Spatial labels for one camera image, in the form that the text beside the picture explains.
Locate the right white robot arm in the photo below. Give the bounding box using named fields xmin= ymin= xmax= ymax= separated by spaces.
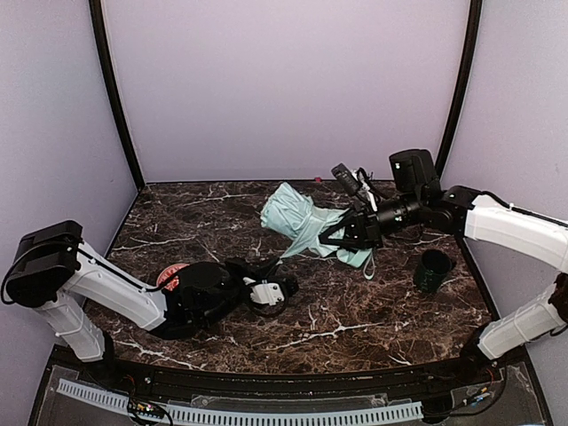
xmin=319 ymin=149 xmax=567 ymax=361

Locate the black frame post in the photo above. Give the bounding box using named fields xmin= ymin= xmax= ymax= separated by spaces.
xmin=88 ymin=0 xmax=146 ymax=192
xmin=435 ymin=0 xmax=484 ymax=177

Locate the mint green folding umbrella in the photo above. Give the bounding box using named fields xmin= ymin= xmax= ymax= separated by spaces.
xmin=260 ymin=182 xmax=376 ymax=280

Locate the black front table rail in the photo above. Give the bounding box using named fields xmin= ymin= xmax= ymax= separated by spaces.
xmin=52 ymin=343 xmax=525 ymax=403

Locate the dark green ceramic cup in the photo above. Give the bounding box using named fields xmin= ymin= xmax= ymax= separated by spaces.
xmin=413 ymin=249 xmax=457 ymax=294

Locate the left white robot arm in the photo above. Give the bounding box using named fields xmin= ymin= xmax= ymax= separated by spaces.
xmin=1 ymin=220 xmax=298 ymax=364

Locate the white slotted cable duct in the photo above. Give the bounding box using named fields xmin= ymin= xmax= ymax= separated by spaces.
xmin=56 ymin=379 xmax=423 ymax=425

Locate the left black frame post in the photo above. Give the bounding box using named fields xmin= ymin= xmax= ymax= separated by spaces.
xmin=88 ymin=0 xmax=146 ymax=192

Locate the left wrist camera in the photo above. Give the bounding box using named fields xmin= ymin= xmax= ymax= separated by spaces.
xmin=244 ymin=276 xmax=298 ymax=308

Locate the orange patterned ceramic bowl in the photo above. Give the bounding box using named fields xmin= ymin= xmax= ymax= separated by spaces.
xmin=156 ymin=263 xmax=188 ymax=292

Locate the right black frame post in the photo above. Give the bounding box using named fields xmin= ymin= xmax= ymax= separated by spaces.
xmin=435 ymin=0 xmax=484 ymax=177

